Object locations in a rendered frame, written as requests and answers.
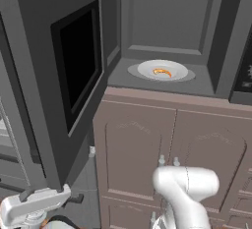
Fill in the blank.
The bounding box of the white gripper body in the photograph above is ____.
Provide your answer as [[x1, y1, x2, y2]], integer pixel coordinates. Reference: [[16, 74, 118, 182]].
[[0, 183, 73, 229]]

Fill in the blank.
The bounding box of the dark grey microwave door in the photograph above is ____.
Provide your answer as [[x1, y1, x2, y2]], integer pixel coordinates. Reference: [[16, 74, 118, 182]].
[[0, 0, 123, 192]]

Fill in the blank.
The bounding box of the grey microwave turntable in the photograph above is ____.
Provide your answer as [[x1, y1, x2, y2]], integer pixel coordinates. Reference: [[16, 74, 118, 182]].
[[126, 60, 197, 84]]

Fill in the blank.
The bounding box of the orange shrimp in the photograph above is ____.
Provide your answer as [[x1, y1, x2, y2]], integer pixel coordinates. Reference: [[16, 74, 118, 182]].
[[152, 67, 173, 80]]

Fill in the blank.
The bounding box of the dark grey microwave oven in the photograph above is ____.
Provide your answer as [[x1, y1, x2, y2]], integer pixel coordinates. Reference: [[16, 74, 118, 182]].
[[103, 0, 252, 107]]

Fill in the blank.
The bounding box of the brown lower cupboard door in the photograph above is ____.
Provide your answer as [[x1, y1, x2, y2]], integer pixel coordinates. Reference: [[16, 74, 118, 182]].
[[98, 196, 165, 229]]

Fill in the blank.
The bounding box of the brown cupboard door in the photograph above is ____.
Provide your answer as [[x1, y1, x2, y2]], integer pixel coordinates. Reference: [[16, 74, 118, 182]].
[[169, 108, 252, 215], [93, 99, 178, 201], [98, 196, 165, 229]]

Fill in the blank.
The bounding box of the white plate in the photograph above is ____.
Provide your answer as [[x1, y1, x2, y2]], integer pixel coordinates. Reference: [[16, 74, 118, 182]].
[[136, 58, 190, 82]]

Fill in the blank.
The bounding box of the brown drawer stack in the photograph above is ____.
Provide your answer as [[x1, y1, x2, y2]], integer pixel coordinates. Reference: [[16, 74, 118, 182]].
[[225, 168, 252, 229]]

